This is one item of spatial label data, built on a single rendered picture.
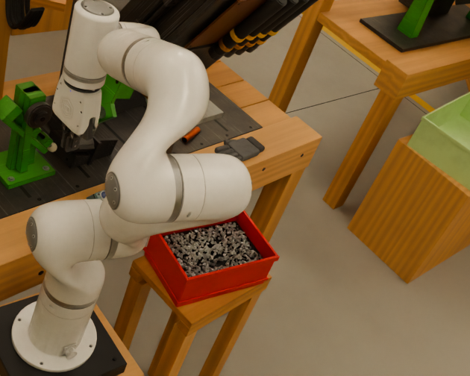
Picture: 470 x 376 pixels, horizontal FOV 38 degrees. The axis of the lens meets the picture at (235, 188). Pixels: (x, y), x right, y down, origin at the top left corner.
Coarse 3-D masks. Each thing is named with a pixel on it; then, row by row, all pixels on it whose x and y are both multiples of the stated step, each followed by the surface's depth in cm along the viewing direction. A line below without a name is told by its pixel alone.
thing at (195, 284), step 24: (240, 216) 206; (168, 240) 192; (192, 240) 194; (216, 240) 198; (240, 240) 202; (264, 240) 198; (168, 264) 185; (192, 264) 188; (216, 264) 190; (240, 264) 193; (264, 264) 194; (168, 288) 186; (192, 288) 182; (216, 288) 189; (240, 288) 196
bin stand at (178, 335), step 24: (144, 264) 192; (144, 288) 196; (264, 288) 207; (120, 312) 206; (192, 312) 185; (216, 312) 190; (240, 312) 211; (120, 336) 210; (168, 336) 243; (192, 336) 191; (168, 360) 196; (216, 360) 227
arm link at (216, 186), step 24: (192, 168) 96; (216, 168) 98; (240, 168) 101; (192, 192) 95; (216, 192) 97; (240, 192) 100; (192, 216) 97; (216, 216) 100; (120, 240) 116; (144, 240) 128
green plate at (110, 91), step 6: (108, 78) 191; (108, 84) 192; (114, 84) 190; (120, 84) 189; (102, 90) 193; (108, 90) 192; (114, 90) 190; (120, 90) 193; (126, 90) 195; (132, 90) 197; (102, 96) 193; (108, 96) 192; (114, 96) 191; (120, 96) 195; (126, 96) 197; (102, 102) 194
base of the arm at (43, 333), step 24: (24, 312) 155; (48, 312) 141; (72, 312) 140; (24, 336) 150; (48, 336) 145; (72, 336) 147; (96, 336) 157; (24, 360) 147; (48, 360) 148; (72, 360) 150
